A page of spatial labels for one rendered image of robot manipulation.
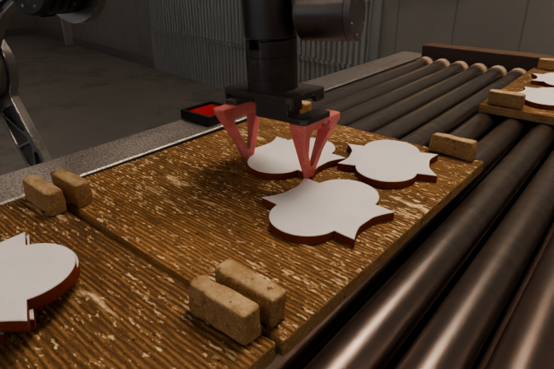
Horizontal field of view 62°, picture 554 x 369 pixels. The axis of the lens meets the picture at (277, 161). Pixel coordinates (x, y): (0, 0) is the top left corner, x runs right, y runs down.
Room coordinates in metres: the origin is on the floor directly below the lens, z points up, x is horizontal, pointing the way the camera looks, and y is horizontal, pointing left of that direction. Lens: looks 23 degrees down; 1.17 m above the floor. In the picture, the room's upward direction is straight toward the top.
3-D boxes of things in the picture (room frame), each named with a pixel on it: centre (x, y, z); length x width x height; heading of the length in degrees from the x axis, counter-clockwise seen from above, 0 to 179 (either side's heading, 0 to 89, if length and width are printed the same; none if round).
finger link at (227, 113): (0.54, 0.03, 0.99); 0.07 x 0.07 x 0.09; 49
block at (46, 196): (0.43, 0.24, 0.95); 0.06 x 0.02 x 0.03; 50
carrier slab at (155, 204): (0.51, 0.00, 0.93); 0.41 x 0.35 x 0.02; 139
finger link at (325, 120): (0.49, -0.02, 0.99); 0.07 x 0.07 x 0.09; 49
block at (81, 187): (0.45, 0.22, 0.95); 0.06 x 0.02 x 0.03; 49
